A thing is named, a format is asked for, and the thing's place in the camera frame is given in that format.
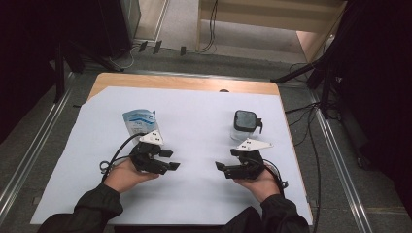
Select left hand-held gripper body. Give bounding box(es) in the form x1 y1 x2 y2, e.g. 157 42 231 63
129 129 169 176

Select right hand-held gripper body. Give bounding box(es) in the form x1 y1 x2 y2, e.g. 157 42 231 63
223 138 274 181

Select blue white refill pouch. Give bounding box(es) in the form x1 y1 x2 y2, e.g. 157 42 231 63
121 109 160 145

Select person's right hand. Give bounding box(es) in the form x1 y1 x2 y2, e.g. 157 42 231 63
233 163 281 203

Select person's left hand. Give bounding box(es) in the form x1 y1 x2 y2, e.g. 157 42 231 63
103 158 159 194

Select white paper sheet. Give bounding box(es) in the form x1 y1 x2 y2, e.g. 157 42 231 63
30 85 314 226

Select person's black jacket torso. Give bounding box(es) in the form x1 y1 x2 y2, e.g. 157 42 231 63
113 207 264 233

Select black stand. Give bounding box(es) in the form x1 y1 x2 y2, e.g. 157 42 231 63
270 32 341 119
52 38 125 105

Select grey cabinet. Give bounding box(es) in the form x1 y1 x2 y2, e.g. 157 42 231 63
96 0 142 57

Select light wooden shelf unit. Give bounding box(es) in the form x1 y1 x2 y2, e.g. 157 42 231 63
196 0 348 64

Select black curtain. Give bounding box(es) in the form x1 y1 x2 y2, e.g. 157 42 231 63
336 0 412 221
0 0 101 144

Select right hand-held gripper cable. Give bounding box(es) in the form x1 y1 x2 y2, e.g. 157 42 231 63
261 158 290 197

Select hand-held gripper cable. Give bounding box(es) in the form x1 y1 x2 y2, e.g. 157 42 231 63
261 158 290 197
99 132 147 183

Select left hand-held gripper cable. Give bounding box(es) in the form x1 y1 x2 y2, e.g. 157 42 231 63
99 132 147 183

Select black floor cables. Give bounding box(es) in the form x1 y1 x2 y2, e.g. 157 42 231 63
285 101 323 233

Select metal floor rail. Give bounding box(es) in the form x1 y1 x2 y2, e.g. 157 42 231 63
307 90 373 233
0 72 76 224

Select white floor cable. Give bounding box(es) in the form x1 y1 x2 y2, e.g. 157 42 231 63
108 45 144 71

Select black hanging cable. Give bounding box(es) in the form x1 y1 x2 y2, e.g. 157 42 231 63
181 0 219 56

